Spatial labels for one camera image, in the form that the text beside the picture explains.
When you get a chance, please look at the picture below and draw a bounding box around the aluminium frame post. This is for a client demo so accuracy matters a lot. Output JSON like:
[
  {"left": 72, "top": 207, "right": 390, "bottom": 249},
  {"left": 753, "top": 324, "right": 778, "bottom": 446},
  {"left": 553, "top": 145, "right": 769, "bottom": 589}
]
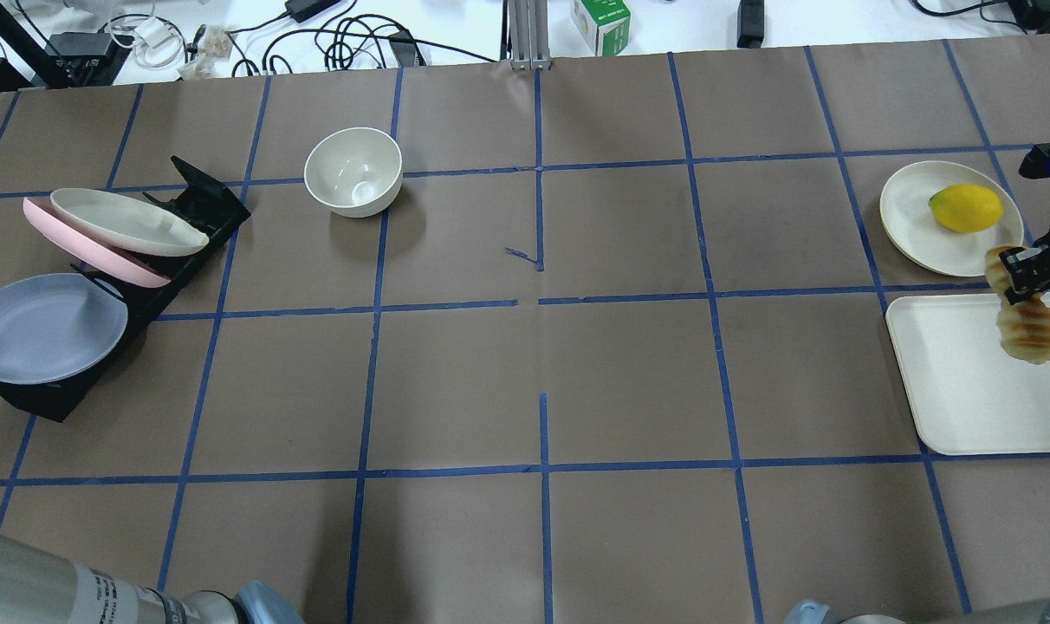
[{"left": 501, "top": 1, "right": 552, "bottom": 71}]

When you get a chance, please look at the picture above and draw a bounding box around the yellow lemon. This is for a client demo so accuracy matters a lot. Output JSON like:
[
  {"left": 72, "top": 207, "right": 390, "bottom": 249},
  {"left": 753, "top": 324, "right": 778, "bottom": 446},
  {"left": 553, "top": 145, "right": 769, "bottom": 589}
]
[{"left": 928, "top": 183, "right": 1005, "bottom": 234}]

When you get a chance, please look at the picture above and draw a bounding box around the green white carton box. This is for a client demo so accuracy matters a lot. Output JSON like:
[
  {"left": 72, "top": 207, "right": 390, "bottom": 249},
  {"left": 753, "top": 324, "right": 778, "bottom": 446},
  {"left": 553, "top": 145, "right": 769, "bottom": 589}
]
[{"left": 570, "top": 0, "right": 632, "bottom": 56}]

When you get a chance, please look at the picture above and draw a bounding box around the black plate rack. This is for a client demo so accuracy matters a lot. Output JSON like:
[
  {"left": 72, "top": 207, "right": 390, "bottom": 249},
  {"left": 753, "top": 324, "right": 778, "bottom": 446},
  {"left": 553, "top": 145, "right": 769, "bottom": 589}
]
[{"left": 0, "top": 157, "right": 250, "bottom": 422}]

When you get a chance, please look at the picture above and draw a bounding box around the cream round plate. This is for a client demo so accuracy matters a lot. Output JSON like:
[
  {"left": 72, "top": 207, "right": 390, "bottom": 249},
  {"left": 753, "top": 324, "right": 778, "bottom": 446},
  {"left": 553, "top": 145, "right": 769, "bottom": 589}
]
[{"left": 880, "top": 159, "right": 1024, "bottom": 277}]

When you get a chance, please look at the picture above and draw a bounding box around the pink plate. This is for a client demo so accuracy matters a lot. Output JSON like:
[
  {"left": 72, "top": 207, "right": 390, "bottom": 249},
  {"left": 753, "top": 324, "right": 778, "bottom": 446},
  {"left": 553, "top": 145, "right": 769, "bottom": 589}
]
[{"left": 23, "top": 197, "right": 170, "bottom": 289}]

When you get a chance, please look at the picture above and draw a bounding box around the blue plate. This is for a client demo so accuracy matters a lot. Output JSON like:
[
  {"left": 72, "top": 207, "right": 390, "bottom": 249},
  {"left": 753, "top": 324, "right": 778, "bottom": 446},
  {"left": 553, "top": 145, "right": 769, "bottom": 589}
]
[{"left": 0, "top": 272, "right": 129, "bottom": 386}]

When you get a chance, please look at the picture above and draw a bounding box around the cream plate in rack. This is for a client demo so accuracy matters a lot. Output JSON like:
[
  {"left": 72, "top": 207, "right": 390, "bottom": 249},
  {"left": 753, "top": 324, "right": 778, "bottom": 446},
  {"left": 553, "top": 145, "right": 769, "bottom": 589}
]
[{"left": 49, "top": 188, "right": 210, "bottom": 257}]

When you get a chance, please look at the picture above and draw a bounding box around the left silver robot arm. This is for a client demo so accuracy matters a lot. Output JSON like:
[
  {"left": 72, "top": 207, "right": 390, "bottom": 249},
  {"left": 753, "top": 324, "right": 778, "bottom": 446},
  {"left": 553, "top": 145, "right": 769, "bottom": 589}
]
[{"left": 0, "top": 536, "right": 303, "bottom": 623}]

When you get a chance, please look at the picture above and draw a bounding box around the white bowl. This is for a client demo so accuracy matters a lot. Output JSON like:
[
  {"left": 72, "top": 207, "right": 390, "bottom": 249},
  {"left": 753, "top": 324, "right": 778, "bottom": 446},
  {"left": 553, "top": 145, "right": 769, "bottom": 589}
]
[{"left": 303, "top": 127, "right": 403, "bottom": 219}]

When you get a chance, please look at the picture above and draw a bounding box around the white rectangular tray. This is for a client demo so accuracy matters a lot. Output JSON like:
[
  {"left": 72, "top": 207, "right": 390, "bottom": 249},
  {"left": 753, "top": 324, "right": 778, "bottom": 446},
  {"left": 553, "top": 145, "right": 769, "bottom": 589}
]
[{"left": 885, "top": 293, "right": 1050, "bottom": 457}]

